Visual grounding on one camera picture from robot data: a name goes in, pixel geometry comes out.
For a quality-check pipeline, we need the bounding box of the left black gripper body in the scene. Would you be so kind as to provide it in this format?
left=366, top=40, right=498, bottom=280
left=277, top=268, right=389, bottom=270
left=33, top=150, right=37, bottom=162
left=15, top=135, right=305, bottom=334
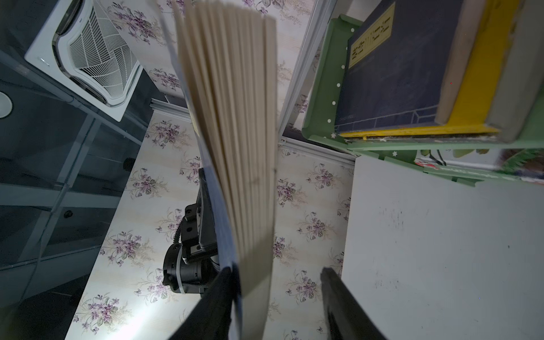
left=181, top=168, right=218, bottom=264

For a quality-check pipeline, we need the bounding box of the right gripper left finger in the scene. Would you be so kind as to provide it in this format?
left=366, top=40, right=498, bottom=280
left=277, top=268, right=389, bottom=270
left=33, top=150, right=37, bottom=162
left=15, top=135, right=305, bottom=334
left=169, top=267, right=233, bottom=340

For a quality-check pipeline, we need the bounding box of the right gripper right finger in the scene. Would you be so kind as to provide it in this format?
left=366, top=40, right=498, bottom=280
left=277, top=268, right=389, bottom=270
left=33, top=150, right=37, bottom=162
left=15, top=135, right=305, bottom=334
left=320, top=267, right=386, bottom=340

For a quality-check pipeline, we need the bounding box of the blue thin booklet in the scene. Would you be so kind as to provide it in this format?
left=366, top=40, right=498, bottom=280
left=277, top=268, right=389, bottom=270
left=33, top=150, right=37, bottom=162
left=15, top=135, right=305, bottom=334
left=165, top=1, right=279, bottom=339

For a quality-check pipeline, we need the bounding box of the dark blue hardcover book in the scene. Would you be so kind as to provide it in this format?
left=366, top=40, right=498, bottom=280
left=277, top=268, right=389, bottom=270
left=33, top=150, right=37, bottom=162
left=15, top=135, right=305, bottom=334
left=334, top=1, right=487, bottom=138

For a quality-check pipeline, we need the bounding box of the yellow cartoon book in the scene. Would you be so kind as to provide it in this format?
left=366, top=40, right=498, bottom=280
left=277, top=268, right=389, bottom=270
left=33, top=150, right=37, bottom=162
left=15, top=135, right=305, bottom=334
left=339, top=0, right=524, bottom=139

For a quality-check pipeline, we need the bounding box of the black book gold title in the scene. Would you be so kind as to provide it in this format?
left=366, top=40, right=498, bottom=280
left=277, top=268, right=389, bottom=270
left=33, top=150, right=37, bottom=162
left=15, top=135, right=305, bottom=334
left=345, top=133, right=500, bottom=143

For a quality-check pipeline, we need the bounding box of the green red plant book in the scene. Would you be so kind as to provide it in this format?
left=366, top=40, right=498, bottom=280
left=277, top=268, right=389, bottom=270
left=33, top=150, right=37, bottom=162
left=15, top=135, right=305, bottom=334
left=415, top=149, right=543, bottom=186

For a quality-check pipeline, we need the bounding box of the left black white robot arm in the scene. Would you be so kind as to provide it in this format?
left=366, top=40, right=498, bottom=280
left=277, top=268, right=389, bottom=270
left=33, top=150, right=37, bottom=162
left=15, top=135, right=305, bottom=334
left=162, top=169, right=220, bottom=295

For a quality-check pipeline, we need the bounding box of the green wooden bookshelf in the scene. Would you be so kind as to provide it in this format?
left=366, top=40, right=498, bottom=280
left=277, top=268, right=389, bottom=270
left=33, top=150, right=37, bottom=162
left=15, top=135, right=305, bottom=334
left=302, top=15, right=543, bottom=186

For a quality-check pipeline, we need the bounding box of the white ceiling air conditioner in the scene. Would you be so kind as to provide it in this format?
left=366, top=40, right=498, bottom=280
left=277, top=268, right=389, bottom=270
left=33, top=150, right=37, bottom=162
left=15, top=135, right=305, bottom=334
left=25, top=0, right=143, bottom=122

